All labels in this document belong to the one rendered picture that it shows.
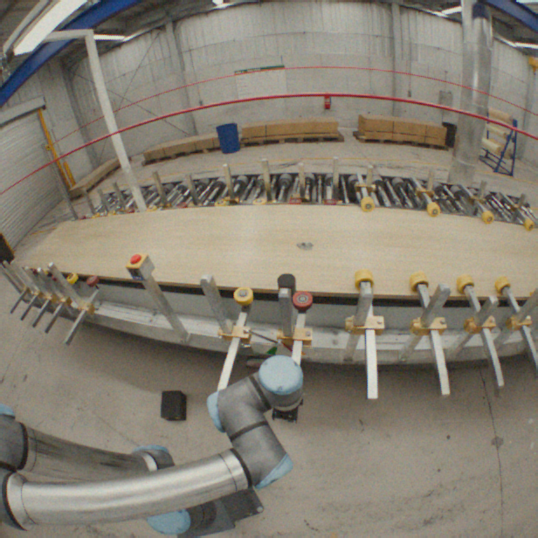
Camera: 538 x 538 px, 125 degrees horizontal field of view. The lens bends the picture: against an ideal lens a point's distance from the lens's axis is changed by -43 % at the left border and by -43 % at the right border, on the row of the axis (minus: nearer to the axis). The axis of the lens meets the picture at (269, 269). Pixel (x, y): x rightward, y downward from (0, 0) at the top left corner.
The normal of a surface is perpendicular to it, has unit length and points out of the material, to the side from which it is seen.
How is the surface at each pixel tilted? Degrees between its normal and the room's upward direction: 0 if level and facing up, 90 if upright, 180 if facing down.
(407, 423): 0
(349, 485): 0
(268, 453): 25
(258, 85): 90
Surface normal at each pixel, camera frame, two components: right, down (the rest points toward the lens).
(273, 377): -0.04, -0.77
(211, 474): 0.26, -0.84
